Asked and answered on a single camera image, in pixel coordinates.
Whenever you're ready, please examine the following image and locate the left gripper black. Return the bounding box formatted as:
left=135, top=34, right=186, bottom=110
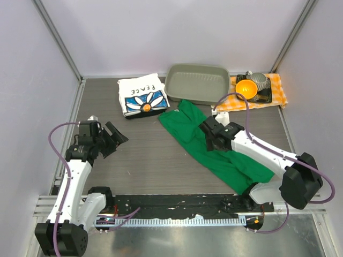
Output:
left=93, top=122, right=128, bottom=158

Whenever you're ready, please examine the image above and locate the green t shirt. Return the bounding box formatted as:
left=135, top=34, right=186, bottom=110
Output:
left=158, top=99, right=275, bottom=195

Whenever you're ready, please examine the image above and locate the grey plastic tray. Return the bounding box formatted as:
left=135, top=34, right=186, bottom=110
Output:
left=165, top=64, right=231, bottom=105

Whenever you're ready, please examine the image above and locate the orange bowl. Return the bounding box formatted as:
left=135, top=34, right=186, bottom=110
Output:
left=235, top=79, right=258, bottom=100

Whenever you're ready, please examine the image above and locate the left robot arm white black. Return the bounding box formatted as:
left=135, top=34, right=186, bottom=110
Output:
left=34, top=116, right=128, bottom=256

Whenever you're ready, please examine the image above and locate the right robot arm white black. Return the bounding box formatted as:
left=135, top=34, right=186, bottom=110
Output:
left=199, top=116, right=323, bottom=211

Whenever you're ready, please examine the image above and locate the black folded t shirt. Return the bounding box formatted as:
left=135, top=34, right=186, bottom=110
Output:
left=123, top=108, right=168, bottom=120

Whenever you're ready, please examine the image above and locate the white folded daisy t shirt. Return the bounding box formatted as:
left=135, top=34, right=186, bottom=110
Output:
left=117, top=73, right=170, bottom=113

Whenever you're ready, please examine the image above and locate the black floral square plate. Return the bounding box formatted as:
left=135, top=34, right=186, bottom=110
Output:
left=236, top=74, right=272, bottom=103

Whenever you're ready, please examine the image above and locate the grey striped mug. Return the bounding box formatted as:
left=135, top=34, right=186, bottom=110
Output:
left=245, top=71, right=271, bottom=91

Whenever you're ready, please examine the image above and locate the orange checkered cloth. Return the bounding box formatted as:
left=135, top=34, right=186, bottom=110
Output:
left=216, top=73, right=288, bottom=112

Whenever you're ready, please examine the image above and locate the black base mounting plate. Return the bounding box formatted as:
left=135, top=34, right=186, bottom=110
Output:
left=108, top=194, right=274, bottom=220

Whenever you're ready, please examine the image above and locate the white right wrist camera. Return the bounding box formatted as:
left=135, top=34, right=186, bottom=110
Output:
left=211, top=109, right=230, bottom=126

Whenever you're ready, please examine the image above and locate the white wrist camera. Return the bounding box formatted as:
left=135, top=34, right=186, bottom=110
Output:
left=211, top=109, right=230, bottom=126
left=77, top=115, right=99, bottom=126

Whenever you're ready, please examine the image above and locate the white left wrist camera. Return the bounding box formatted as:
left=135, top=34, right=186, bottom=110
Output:
left=77, top=115, right=99, bottom=126

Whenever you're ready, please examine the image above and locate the slotted cable duct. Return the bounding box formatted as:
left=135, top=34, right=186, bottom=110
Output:
left=92, top=215, right=246, bottom=230

